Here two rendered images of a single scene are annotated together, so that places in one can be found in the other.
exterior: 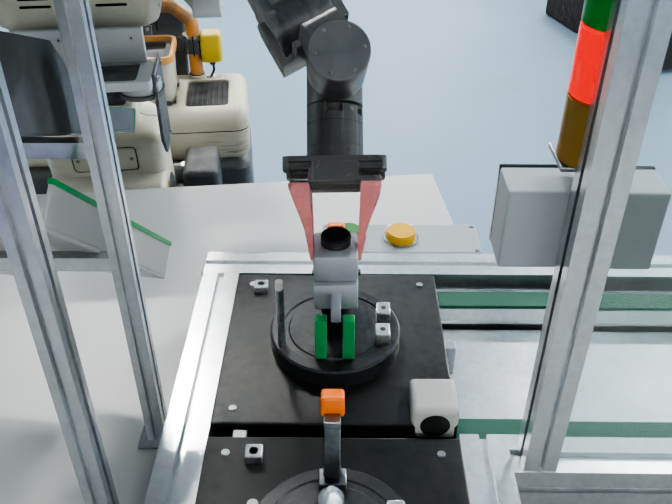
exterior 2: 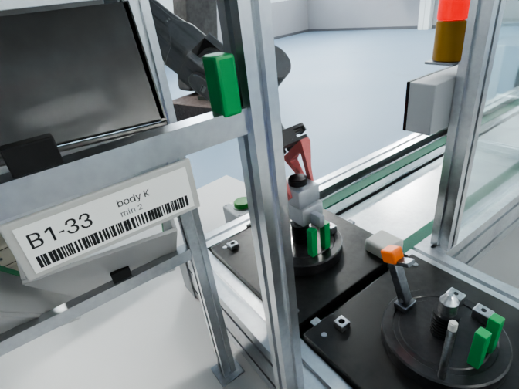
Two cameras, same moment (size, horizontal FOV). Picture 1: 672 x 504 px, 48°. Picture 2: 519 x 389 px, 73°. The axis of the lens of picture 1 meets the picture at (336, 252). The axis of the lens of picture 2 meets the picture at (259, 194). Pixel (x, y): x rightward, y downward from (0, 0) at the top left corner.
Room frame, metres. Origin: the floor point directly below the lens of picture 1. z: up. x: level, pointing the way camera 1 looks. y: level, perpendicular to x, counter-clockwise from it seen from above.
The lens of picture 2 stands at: (0.23, 0.32, 1.37)
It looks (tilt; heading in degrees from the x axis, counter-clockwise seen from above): 29 degrees down; 327
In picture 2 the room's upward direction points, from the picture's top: 8 degrees counter-clockwise
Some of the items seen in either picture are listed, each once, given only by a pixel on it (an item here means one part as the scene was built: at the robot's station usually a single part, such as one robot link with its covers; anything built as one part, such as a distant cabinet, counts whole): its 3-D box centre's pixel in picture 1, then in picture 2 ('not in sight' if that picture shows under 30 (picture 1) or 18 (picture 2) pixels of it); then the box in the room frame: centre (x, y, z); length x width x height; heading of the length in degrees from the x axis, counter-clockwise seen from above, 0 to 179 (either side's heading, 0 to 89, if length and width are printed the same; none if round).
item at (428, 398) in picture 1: (432, 408); (384, 248); (0.51, -0.10, 0.97); 0.05 x 0.05 x 0.04; 89
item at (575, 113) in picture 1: (596, 126); (454, 38); (0.49, -0.19, 1.28); 0.05 x 0.05 x 0.05
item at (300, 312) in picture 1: (335, 333); (301, 243); (0.61, 0.00, 0.98); 0.14 x 0.14 x 0.02
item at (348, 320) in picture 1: (348, 336); (324, 235); (0.57, -0.01, 1.01); 0.01 x 0.01 x 0.05; 89
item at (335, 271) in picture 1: (336, 268); (303, 198); (0.60, 0.00, 1.08); 0.08 x 0.04 x 0.07; 179
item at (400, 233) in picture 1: (400, 236); not in sight; (0.83, -0.09, 0.96); 0.04 x 0.04 x 0.02
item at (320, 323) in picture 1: (320, 336); (312, 241); (0.57, 0.02, 1.01); 0.01 x 0.01 x 0.05; 89
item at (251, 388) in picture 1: (335, 346); (302, 252); (0.61, 0.00, 0.96); 0.24 x 0.24 x 0.02; 89
